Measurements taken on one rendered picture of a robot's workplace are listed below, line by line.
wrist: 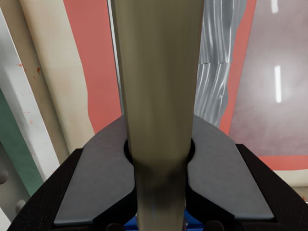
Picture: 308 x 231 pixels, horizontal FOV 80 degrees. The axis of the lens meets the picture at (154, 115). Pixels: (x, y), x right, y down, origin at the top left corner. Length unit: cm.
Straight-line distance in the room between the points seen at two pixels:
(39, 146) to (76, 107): 8
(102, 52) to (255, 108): 24
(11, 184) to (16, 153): 158
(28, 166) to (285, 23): 196
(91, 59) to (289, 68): 27
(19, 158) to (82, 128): 167
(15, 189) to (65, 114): 14
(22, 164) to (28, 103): 174
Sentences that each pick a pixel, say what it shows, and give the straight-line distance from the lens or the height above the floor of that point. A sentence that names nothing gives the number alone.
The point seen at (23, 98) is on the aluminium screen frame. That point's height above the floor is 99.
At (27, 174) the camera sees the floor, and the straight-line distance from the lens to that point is 208.
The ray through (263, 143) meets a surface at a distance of 37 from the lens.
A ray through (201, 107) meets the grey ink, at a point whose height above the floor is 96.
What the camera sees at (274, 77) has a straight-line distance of 31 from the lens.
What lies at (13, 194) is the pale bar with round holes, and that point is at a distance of 37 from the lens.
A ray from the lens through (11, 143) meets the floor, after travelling 190.
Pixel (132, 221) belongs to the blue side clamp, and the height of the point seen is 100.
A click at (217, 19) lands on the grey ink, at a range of 26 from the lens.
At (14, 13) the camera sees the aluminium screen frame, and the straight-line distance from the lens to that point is 28.
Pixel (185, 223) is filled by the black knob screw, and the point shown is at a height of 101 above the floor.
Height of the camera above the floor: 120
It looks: 60 degrees down
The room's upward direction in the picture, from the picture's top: 178 degrees clockwise
